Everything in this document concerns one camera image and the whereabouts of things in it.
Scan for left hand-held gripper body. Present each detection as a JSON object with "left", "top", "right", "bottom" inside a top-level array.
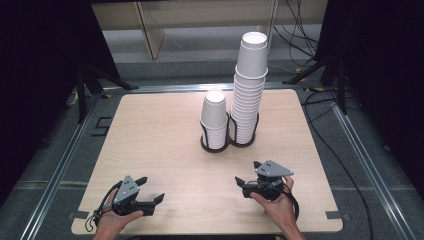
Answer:
[{"left": 111, "top": 174, "right": 157, "bottom": 217}]

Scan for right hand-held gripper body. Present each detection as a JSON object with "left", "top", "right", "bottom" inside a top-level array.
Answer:
[{"left": 241, "top": 159, "right": 295, "bottom": 203}]

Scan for black wire cup holder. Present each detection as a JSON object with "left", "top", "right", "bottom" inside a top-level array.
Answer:
[{"left": 199, "top": 111, "right": 260, "bottom": 154}]

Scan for tall stack of white paper cups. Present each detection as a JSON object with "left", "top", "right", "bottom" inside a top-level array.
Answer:
[{"left": 228, "top": 72, "right": 268, "bottom": 146}]

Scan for person's left hand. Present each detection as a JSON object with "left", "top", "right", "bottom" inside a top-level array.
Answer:
[{"left": 94, "top": 188, "right": 145, "bottom": 234}]

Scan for person's right hand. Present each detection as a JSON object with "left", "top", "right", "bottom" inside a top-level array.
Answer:
[{"left": 249, "top": 175, "right": 300, "bottom": 231}]

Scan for black metal stand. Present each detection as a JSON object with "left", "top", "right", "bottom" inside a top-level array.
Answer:
[
  {"left": 74, "top": 63, "right": 140, "bottom": 125},
  {"left": 282, "top": 54, "right": 348, "bottom": 116}
]

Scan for black curtain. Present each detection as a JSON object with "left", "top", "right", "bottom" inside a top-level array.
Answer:
[
  {"left": 0, "top": 0, "right": 122, "bottom": 208},
  {"left": 314, "top": 0, "right": 424, "bottom": 193}
]

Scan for light wooden shelf unit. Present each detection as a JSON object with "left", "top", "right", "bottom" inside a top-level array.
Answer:
[{"left": 91, "top": 0, "right": 329, "bottom": 62}]

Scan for left hand-held gripper black cable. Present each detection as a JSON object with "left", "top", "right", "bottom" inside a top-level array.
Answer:
[{"left": 84, "top": 180, "right": 124, "bottom": 234}]

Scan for hand-held gripper black cable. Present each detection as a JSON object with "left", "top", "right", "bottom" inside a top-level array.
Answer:
[
  {"left": 283, "top": 184, "right": 301, "bottom": 222},
  {"left": 84, "top": 180, "right": 124, "bottom": 234}
]

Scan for right hand-held gripper black cable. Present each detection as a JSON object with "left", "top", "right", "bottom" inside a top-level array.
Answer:
[{"left": 283, "top": 184, "right": 301, "bottom": 222}]

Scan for long black floor cable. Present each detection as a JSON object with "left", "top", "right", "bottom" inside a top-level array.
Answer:
[{"left": 300, "top": 88, "right": 375, "bottom": 240}]

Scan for metal floor rail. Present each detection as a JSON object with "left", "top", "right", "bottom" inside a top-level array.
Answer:
[
  {"left": 329, "top": 103, "right": 418, "bottom": 240},
  {"left": 102, "top": 81, "right": 312, "bottom": 95},
  {"left": 19, "top": 93, "right": 103, "bottom": 240}
]

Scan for bundle of black cables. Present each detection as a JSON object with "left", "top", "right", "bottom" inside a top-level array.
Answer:
[{"left": 272, "top": 0, "right": 320, "bottom": 68}]

